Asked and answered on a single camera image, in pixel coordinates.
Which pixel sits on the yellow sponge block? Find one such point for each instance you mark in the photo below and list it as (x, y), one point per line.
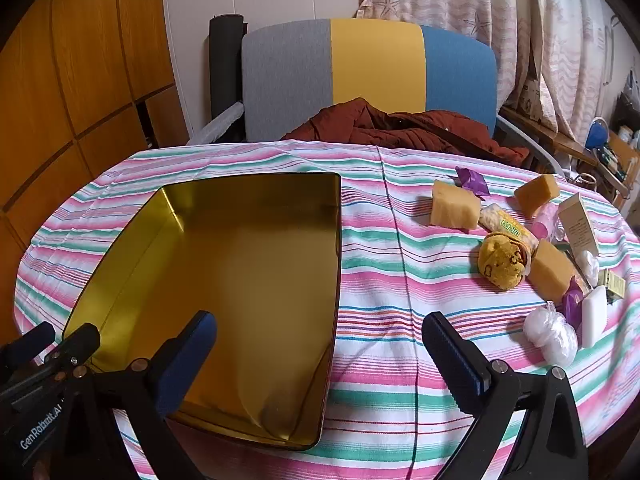
(452, 207)
(552, 270)
(537, 195)

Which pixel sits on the black rolled mat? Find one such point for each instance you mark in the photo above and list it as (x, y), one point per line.
(223, 70)

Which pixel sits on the small brown basket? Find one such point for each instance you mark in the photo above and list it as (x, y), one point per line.
(586, 181)

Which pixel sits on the wooden side table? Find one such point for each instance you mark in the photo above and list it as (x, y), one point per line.
(545, 132)

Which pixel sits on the pink starfish print curtain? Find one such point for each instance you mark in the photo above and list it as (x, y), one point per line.
(500, 10)

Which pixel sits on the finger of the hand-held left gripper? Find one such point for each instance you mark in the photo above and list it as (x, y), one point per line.
(77, 345)
(32, 342)

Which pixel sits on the printed cardboard box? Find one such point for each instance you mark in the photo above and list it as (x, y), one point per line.
(531, 100)

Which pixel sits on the tall cream cardboard box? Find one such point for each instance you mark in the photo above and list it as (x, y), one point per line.
(580, 225)

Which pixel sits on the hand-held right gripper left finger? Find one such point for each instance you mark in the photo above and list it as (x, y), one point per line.
(197, 340)

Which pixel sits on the gold metal tin box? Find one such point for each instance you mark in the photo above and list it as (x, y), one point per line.
(250, 270)

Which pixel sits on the small green cardboard box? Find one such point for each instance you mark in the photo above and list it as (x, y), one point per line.
(612, 285)

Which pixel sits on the white plastic bag bundle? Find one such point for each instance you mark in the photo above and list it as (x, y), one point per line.
(550, 335)

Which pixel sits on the pink hair roller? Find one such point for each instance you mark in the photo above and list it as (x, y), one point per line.
(545, 220)

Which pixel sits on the purple candy wrapper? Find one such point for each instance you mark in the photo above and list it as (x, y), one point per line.
(472, 180)
(572, 305)

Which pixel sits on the wooden wardrobe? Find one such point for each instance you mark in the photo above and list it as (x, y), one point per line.
(75, 85)

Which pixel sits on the white soap block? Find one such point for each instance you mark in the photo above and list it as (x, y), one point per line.
(594, 317)

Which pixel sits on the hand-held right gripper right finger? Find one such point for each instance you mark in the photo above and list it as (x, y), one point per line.
(450, 350)

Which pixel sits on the grey yellow blue chair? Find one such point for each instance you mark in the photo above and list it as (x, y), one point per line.
(375, 65)

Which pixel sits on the striped pink green tablecloth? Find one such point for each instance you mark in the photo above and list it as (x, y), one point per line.
(400, 280)

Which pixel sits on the maroon quilted jacket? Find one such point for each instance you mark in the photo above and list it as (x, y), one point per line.
(400, 127)

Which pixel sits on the green edged cracker packet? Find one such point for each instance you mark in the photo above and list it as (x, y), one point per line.
(507, 222)

